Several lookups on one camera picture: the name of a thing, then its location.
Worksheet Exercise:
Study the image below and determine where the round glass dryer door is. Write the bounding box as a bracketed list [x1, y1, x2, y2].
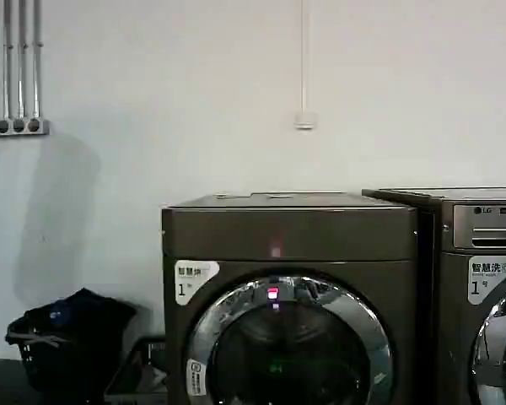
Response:
[186, 273, 395, 405]
[471, 281, 506, 405]

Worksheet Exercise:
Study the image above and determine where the grey conduit junction bracket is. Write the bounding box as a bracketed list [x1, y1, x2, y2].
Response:
[0, 118, 51, 138]

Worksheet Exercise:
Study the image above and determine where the white numbered dryer sticker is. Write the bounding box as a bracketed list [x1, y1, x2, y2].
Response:
[174, 259, 221, 306]
[466, 255, 506, 306]

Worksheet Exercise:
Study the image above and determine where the white wall socket box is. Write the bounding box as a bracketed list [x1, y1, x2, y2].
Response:
[293, 110, 315, 131]

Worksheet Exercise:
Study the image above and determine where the grey metal conduit pipe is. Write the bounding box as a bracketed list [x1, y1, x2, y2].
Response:
[32, 0, 44, 121]
[18, 0, 30, 122]
[3, 0, 14, 122]

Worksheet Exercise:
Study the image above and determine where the dark clothes pile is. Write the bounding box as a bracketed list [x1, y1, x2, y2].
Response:
[24, 288, 137, 338]

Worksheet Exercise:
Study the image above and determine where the grey dryer with round door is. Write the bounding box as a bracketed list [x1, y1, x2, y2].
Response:
[160, 192, 420, 405]

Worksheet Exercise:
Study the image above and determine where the black laundry basket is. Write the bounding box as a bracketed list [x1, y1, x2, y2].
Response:
[6, 314, 123, 396]

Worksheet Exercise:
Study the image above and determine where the grey dryer with drawer panel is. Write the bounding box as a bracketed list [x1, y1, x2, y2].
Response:
[361, 187, 506, 405]

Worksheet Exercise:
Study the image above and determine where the white warning label sticker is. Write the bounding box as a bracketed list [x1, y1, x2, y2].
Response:
[186, 358, 207, 397]

